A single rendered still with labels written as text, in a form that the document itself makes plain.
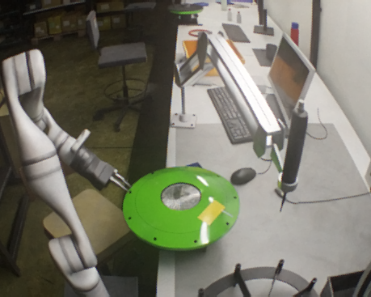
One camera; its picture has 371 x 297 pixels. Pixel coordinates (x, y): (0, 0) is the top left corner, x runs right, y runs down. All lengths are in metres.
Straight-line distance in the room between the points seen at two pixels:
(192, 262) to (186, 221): 0.17
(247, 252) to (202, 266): 0.14
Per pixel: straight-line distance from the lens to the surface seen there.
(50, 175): 0.70
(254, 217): 1.13
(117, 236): 1.48
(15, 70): 0.71
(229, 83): 0.93
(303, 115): 0.65
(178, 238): 0.87
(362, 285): 0.56
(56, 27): 6.47
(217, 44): 0.97
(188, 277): 0.98
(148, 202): 0.93
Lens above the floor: 1.75
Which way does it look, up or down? 37 degrees down
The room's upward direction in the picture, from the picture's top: 3 degrees counter-clockwise
